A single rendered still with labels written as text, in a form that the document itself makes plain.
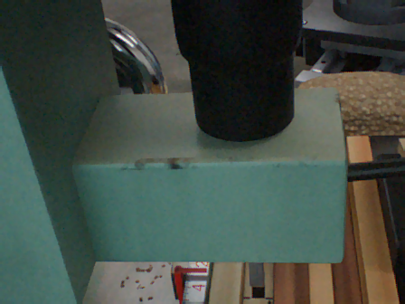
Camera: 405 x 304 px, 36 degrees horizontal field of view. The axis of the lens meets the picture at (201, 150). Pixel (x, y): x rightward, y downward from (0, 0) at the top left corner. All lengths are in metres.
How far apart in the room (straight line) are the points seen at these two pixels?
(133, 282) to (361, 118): 0.27
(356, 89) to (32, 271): 0.39
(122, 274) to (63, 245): 0.33
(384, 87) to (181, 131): 0.33
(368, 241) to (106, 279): 0.32
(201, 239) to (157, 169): 0.05
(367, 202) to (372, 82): 0.23
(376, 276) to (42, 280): 0.18
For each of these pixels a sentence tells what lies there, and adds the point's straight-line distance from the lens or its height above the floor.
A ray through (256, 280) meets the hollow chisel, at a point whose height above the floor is 0.96.
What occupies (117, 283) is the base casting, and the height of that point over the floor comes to 0.80.
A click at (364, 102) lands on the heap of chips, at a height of 0.93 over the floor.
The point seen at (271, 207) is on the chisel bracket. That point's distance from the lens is 0.32.
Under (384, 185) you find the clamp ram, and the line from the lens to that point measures 0.41.
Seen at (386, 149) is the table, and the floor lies 0.90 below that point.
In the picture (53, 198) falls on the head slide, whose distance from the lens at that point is 0.30.
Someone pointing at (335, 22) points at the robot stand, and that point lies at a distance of 1.04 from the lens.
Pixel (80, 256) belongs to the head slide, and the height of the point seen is 1.02.
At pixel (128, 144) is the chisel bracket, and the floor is 1.07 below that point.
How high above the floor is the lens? 1.25
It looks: 35 degrees down
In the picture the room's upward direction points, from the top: 7 degrees counter-clockwise
